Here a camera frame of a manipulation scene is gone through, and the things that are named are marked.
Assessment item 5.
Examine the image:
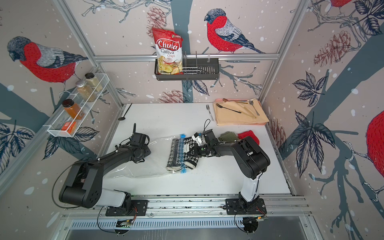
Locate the pink tray under placemat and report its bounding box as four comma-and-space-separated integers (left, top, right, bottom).
215, 98, 239, 103

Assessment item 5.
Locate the red Chuba cassava chips bag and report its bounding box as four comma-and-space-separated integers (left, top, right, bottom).
152, 28, 183, 75

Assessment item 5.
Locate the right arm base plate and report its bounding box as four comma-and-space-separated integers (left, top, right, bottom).
223, 198, 267, 215

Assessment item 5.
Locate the tan spice jar middle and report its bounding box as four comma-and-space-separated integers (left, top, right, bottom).
76, 80, 96, 102

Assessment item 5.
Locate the beige placemat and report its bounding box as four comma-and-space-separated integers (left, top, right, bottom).
213, 99, 270, 126

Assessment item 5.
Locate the small orange box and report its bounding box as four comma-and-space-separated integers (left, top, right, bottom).
61, 121, 77, 135

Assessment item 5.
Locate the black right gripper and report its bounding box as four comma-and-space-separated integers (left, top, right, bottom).
186, 144, 211, 158

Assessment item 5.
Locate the black wall basket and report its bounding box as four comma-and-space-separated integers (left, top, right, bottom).
154, 58, 220, 81

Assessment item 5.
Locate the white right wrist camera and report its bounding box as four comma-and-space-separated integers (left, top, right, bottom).
192, 133, 204, 146

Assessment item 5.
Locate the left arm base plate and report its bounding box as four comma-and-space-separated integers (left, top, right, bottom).
106, 200, 149, 217

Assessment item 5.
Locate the silver spoon on placemat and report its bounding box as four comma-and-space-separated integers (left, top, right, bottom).
249, 100, 260, 116

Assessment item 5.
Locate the silver fork on table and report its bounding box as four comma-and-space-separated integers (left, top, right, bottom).
206, 104, 215, 122

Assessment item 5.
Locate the orange spice jar black lid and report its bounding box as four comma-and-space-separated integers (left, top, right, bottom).
62, 99, 85, 120

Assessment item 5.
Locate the yellow spice jar black lid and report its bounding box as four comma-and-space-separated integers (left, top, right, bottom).
85, 73, 103, 92

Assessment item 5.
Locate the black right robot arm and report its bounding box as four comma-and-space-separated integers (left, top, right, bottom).
192, 130, 271, 216

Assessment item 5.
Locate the houndstooth black white scarf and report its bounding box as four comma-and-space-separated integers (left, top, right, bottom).
166, 137, 199, 173

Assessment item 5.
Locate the copper spoon on placemat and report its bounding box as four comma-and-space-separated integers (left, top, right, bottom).
223, 98, 249, 104

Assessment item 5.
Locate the black ladle at table edge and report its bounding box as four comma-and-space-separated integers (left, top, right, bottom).
118, 103, 133, 121

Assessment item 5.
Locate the gold utensil on placemat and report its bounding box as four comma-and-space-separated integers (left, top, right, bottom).
243, 106, 257, 119

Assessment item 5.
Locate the green knitted cloth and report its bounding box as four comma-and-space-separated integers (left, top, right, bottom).
218, 131, 240, 142

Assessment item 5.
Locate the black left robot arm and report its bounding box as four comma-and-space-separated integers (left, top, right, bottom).
59, 133, 151, 215

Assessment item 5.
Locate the red knitted cloth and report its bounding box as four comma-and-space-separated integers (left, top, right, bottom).
238, 130, 260, 145

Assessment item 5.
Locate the clear acrylic wall shelf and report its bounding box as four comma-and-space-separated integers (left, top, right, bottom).
47, 73, 110, 138

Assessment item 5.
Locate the clear vacuum bag blue zipper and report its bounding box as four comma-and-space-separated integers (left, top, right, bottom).
105, 134, 186, 179

